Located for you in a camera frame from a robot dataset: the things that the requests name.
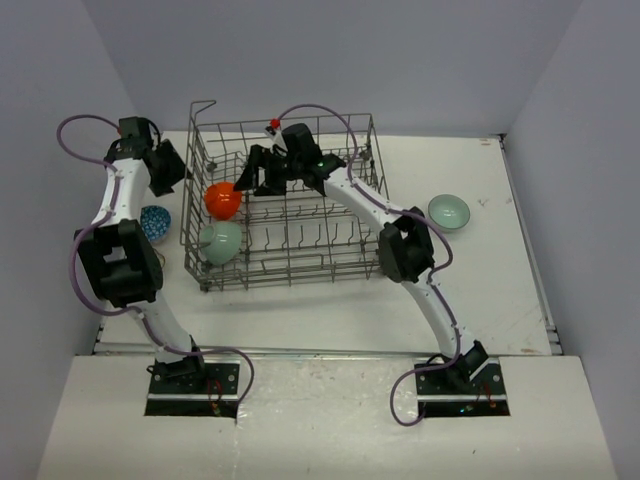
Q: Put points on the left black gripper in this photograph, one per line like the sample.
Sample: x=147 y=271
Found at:
x=178 y=171

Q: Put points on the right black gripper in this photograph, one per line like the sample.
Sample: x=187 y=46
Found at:
x=259 y=158

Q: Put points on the orange bowl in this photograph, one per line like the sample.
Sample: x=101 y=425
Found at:
x=222 y=201

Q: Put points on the white bowl red pattern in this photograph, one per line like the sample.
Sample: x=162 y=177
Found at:
x=155 y=222

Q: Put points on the small pale green bowl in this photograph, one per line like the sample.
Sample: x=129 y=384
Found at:
x=449 y=212

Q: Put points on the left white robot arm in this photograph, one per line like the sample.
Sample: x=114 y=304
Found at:
x=119 y=260

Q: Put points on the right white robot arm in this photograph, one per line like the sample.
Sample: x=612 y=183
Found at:
x=405 y=248

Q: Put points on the large pale green bowl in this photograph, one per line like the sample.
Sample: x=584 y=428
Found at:
x=220 y=242

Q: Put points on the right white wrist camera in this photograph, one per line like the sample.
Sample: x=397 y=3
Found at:
x=276 y=136

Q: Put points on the grey wire dish rack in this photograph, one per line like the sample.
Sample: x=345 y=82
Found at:
x=295 y=238

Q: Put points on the silver table rail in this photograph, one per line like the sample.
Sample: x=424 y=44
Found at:
x=108 y=349

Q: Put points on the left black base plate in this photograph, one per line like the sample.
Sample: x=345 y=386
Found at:
x=209 y=389

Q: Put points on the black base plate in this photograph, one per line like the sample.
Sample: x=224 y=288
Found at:
x=440 y=396
x=209 y=389

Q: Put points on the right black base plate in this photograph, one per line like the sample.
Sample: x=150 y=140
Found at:
x=440 y=396

